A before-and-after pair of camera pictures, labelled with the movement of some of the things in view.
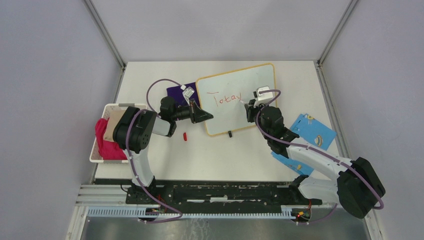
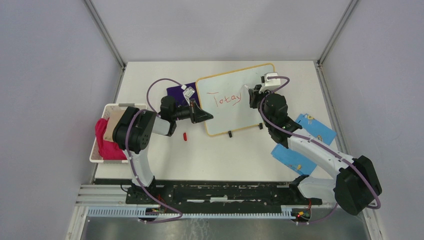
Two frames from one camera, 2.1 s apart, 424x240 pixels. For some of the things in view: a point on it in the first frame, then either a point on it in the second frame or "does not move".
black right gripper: (251, 109) -> (255, 95)
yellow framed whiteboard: (223, 95) does not move
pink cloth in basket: (108, 150) does not move
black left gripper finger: (197, 115) does not move
